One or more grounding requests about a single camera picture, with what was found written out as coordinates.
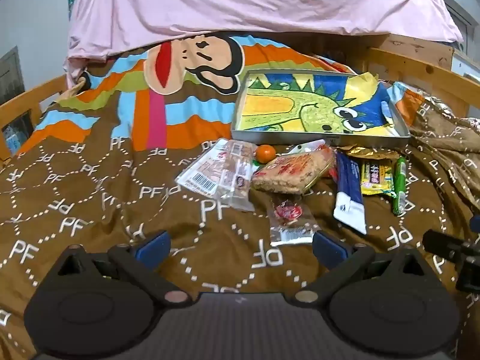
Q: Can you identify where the gold foil packet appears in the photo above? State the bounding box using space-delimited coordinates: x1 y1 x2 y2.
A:
337 144 400 162

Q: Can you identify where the green stick packet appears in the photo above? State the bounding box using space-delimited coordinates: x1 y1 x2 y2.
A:
392 155 409 216

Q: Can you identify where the yellow candy packet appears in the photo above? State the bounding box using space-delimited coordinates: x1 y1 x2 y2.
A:
360 159 397 199

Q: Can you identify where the printed monkey blanket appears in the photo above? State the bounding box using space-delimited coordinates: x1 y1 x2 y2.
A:
0 34 480 360

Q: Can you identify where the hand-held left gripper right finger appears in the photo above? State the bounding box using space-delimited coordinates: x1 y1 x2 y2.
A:
289 230 426 308

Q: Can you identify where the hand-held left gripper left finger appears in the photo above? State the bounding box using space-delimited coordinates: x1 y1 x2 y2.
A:
55 230 194 310

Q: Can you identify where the rice cracker packet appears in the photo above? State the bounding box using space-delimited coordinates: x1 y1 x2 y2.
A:
250 146 336 195

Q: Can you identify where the small white snack packet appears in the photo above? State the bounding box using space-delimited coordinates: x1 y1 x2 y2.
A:
287 139 327 155

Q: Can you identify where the small red label snack packet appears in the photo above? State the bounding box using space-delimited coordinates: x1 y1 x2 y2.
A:
269 194 319 247

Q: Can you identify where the orange tangerine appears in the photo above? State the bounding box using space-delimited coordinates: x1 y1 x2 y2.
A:
255 144 277 165

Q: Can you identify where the white chest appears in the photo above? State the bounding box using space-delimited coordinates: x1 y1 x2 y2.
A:
452 50 480 83

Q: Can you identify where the clear barcode snack packet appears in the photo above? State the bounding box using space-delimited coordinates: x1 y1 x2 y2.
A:
176 139 230 196

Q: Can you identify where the dark wall panel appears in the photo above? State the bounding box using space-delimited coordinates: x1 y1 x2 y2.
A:
0 45 25 100

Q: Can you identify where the metal tray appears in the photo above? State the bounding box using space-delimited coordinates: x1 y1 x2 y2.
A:
230 69 410 147

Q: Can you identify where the dinosaur print paper liner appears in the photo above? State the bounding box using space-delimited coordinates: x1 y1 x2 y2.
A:
240 72 396 136

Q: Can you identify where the clear biscuit packet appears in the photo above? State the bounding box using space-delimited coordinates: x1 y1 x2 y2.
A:
220 140 254 212

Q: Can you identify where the pink bed sheet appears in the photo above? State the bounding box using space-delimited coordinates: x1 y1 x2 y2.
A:
64 0 464 87

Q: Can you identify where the blue and white packet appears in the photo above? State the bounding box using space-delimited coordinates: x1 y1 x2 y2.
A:
333 150 368 235

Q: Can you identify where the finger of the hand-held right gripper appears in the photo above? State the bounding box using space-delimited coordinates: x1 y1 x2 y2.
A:
422 229 474 266

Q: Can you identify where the wooden cabinet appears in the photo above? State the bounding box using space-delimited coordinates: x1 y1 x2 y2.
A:
375 34 456 70

